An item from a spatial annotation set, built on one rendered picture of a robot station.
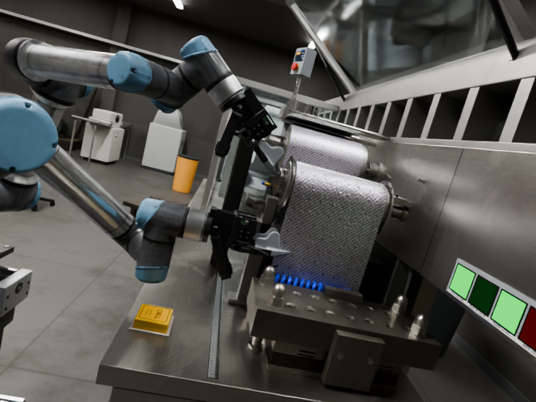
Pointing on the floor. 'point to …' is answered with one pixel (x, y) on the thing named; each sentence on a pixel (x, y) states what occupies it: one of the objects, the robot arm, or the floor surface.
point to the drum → (184, 173)
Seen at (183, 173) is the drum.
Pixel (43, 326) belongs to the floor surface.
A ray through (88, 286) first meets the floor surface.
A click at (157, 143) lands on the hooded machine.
